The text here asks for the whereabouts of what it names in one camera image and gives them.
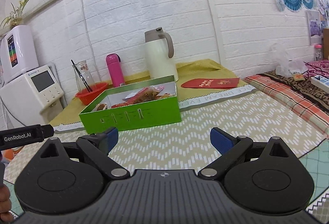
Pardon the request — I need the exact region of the chocolate chip bread packet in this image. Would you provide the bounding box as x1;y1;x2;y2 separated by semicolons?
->
92;103;108;112

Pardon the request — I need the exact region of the red daily nuts pouch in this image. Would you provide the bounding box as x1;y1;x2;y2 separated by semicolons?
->
111;102;134;109

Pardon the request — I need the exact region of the pink chips snack bag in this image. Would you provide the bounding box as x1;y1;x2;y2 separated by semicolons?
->
125;86;173;105

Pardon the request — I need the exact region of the person's left hand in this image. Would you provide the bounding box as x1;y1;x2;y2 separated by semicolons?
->
0;185;14;222

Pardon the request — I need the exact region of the white water dispenser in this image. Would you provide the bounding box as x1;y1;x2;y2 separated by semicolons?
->
1;64;64;127

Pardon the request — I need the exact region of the red plastic basket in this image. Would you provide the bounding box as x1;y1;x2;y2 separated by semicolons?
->
75;82;109;106

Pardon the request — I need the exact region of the black chopsticks pair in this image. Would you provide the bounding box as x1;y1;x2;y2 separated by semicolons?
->
70;59;94;93

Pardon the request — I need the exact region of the red envelope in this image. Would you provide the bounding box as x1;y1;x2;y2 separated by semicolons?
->
181;78;240;89

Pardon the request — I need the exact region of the green cardboard box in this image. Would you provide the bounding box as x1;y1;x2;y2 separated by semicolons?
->
79;76;181;134

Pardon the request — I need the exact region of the white water purifier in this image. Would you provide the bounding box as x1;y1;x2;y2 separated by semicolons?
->
1;25;39;84

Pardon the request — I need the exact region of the pink thermos bottle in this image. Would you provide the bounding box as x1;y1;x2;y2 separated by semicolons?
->
105;53;125;87

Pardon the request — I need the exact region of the plaid checkered blanket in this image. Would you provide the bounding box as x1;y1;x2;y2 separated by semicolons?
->
244;60;328;136

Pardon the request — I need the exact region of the clear plastic bag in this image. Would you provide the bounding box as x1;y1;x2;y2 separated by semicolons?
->
269;43;308;77

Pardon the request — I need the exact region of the white power strip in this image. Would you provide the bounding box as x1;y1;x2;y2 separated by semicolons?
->
311;75;329;92

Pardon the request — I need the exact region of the potted green plant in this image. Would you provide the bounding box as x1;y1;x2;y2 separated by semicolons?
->
1;0;30;29

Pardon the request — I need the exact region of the cream thermos jug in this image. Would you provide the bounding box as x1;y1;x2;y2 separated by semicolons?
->
144;27;178;81

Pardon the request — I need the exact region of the small pink lid bottle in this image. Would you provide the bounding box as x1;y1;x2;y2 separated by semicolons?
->
313;44;323;61

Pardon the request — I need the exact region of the white wall cable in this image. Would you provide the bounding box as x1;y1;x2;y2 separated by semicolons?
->
77;0;104;80

